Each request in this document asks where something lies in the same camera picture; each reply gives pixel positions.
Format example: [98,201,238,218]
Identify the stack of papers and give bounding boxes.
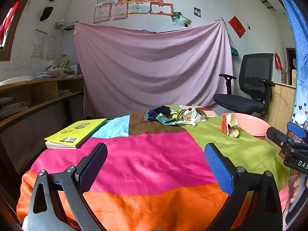
[0,97,32,119]

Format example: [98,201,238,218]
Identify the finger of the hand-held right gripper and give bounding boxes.
[286,122,308,140]
[267,126,293,150]

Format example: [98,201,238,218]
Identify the red hanging ornament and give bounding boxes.
[274,52,282,70]

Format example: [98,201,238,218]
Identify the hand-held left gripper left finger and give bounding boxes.
[27,143,108,231]

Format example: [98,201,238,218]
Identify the wire wall rack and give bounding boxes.
[54,21,76,31]

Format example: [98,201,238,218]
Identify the pile of papers and bags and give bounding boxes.
[35,58,82,79]

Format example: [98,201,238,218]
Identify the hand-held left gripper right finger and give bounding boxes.
[204,143,283,231]

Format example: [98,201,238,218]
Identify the red white cloth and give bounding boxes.
[0,0,26,49]

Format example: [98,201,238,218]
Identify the wall calendar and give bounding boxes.
[31,29,47,59]

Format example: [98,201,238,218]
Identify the colourful patchwork blanket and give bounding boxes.
[16,105,291,231]

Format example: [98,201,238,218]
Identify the wooden shelf unit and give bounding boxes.
[0,76,85,174]

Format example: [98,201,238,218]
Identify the yellow book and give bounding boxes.
[44,118,108,150]

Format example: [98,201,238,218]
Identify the green photo prints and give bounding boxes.
[171,12,192,27]

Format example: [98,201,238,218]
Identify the pink plastic basin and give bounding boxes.
[221,113,271,140]

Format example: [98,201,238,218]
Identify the red paper decoration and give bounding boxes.
[228,16,246,39]

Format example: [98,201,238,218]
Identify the group of wall certificates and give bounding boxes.
[93,0,186,23]

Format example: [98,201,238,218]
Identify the dark blue wrapper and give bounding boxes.
[144,105,171,121]

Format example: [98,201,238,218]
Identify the black office chair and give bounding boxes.
[213,53,276,116]

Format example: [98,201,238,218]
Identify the green white wrapper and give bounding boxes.
[156,113,183,126]

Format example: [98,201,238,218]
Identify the red cream carton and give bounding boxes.
[221,113,240,139]

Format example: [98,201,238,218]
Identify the pink hanging sheet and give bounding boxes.
[74,19,235,118]

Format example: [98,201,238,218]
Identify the person's right hand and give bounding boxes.
[287,174,301,204]

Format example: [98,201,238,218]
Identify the wooden partition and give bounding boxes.
[267,82,296,135]

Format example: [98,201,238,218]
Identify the blue dotted curtain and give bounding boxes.
[274,0,308,128]

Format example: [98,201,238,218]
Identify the cream yellow wrapper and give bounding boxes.
[177,104,207,127]

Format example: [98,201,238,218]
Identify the black cap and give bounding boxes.
[40,6,54,22]

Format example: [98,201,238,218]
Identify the white plastic basin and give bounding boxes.
[0,76,34,85]

